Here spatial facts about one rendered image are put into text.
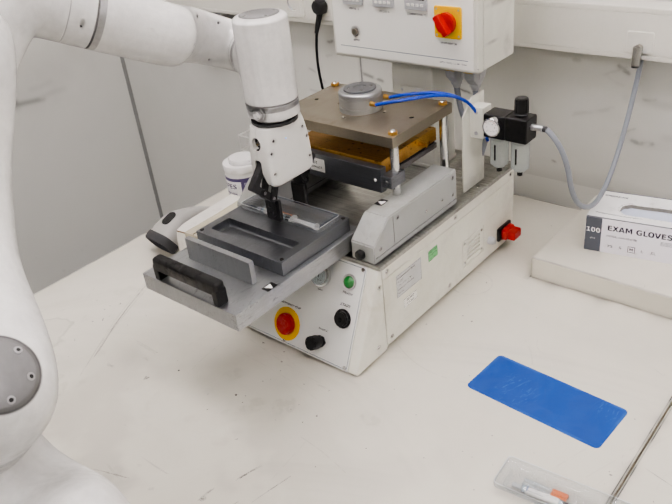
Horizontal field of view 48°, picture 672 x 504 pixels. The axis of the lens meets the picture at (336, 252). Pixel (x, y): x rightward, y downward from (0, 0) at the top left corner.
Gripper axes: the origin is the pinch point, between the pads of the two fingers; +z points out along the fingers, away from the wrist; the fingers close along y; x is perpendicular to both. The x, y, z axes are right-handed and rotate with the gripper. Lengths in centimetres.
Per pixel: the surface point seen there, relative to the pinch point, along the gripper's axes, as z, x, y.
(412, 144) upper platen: -3.8, -10.2, 22.5
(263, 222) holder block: 2.1, 1.7, -4.6
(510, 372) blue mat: 26.6, -37.4, 9.2
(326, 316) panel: 18.8, -8.4, -2.8
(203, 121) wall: 29, 107, 68
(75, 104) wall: 21, 144, 46
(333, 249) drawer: 5.0, -11.0, -1.7
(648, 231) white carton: 16, -45, 46
